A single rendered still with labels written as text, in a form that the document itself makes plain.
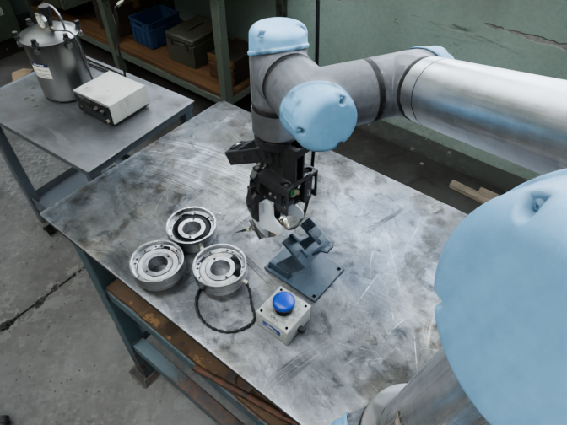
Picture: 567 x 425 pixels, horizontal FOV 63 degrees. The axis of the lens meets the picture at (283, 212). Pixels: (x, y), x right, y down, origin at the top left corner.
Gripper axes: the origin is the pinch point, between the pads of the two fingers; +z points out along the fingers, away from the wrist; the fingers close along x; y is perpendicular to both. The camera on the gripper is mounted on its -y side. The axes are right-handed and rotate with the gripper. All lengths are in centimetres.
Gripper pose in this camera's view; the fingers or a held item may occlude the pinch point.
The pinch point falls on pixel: (270, 223)
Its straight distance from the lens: 81.4
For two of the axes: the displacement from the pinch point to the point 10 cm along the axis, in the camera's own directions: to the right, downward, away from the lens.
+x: 6.8, -4.9, 5.4
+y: 7.3, 4.6, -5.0
